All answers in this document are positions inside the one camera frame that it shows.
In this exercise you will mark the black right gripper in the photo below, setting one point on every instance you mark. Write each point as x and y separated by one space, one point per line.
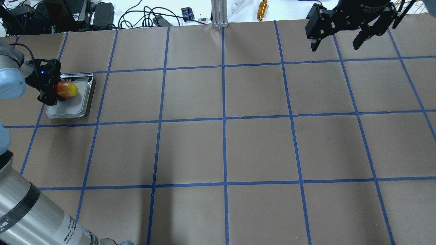
369 8

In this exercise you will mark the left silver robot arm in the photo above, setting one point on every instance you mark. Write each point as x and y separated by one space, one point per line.
28 216

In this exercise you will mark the small blue device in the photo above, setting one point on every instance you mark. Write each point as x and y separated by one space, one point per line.
187 14

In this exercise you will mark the gold metal cylinder tool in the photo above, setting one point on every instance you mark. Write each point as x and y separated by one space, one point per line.
261 10

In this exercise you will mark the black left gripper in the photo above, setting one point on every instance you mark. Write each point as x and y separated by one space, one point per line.
35 79

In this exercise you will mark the silver digital kitchen scale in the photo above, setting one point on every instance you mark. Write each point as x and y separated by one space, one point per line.
77 106

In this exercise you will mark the aluminium frame post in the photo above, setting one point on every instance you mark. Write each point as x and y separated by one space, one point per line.
219 17

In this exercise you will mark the red yellow mango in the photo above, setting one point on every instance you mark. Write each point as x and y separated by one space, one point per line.
65 89

